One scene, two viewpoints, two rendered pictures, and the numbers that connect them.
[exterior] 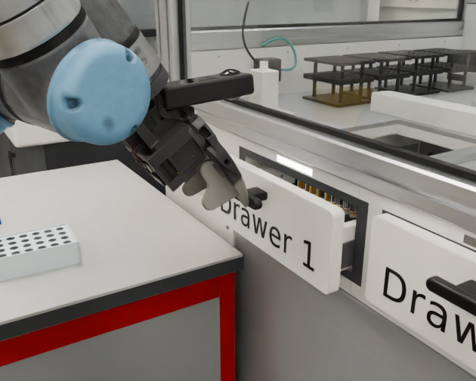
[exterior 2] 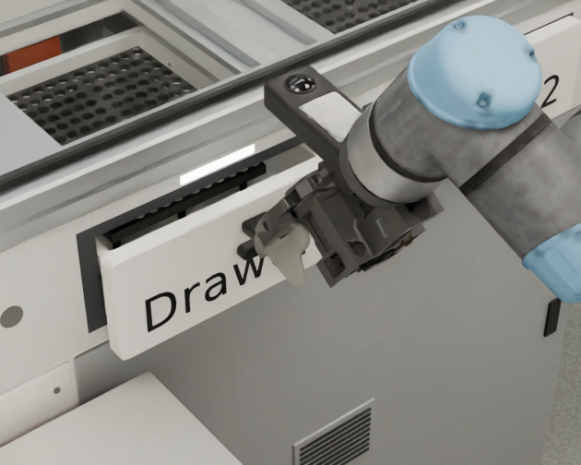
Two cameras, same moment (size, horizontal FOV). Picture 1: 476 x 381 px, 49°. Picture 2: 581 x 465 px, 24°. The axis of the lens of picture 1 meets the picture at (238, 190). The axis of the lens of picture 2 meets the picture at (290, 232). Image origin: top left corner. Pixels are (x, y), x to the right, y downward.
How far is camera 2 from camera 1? 126 cm
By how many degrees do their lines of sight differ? 83
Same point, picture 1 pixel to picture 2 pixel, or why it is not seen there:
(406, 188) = (386, 65)
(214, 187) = not seen: hidden behind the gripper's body
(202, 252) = (148, 422)
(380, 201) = (359, 101)
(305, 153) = (243, 132)
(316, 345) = (282, 340)
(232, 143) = (53, 245)
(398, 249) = not seen: hidden behind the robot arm
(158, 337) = not seen: outside the picture
